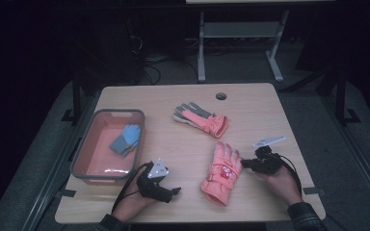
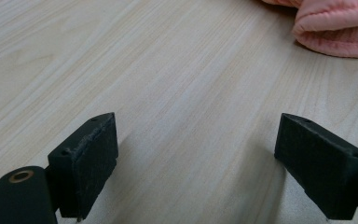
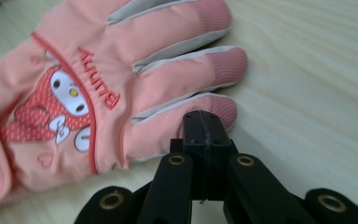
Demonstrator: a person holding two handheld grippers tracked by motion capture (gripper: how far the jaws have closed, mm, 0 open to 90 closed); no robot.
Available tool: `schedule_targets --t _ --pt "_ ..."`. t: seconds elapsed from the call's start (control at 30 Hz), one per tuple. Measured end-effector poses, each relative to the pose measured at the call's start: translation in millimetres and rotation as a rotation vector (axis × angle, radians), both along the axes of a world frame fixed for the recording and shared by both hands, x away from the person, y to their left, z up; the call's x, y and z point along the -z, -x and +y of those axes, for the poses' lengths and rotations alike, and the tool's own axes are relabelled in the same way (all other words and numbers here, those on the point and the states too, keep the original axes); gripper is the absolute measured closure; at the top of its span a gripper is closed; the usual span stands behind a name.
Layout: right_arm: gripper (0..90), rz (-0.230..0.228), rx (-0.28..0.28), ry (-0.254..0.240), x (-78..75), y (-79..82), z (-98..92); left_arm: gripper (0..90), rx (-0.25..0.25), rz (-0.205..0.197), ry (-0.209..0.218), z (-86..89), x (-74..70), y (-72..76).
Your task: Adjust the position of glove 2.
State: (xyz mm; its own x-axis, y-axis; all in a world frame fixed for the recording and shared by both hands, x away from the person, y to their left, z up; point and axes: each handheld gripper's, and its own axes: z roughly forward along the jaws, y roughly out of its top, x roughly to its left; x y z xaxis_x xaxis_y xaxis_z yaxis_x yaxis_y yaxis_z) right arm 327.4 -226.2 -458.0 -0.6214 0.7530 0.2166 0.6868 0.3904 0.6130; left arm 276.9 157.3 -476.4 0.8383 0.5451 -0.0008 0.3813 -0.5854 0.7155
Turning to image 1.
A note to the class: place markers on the person's left hand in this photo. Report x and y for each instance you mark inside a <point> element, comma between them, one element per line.
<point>131,205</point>

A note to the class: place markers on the black metal stand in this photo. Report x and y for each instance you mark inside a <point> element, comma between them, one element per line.
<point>341,96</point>
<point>76,96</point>

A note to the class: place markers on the white metal stand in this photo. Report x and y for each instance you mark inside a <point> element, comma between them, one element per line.
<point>241,29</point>

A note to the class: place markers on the pink plastic bin grey rim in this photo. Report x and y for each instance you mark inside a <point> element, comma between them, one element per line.
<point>109,149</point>

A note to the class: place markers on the pink ski glove red print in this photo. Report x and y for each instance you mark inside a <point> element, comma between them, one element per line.
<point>223,173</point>

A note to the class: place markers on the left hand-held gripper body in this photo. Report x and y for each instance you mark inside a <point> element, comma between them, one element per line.
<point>151,186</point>

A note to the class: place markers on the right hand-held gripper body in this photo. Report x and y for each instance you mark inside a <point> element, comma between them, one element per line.
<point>268,163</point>

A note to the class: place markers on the black tape strip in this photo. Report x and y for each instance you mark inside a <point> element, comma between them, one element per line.
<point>66,193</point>
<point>314,191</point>

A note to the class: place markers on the pink ski glove grey palm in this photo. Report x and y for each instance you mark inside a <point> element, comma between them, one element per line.
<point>205,122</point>

